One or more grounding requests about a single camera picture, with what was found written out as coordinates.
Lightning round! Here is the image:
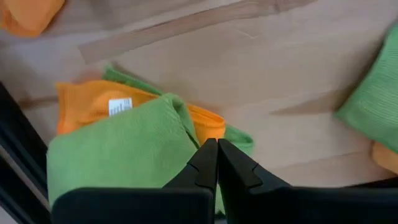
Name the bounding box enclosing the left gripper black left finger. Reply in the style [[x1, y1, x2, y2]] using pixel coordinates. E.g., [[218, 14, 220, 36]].
[[51, 138, 218, 224]]

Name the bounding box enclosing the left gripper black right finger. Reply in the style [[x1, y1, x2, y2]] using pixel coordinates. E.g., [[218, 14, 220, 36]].
[[217, 138, 398, 224]]

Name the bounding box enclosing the orange microfiber towel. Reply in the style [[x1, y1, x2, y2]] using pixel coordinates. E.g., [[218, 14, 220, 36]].
[[0, 0, 66, 39], [369, 141, 398, 175], [55, 80, 227, 147]]

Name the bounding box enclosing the black metal table frame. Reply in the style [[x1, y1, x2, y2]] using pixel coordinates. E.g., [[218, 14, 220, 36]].
[[0, 81, 52, 224]]

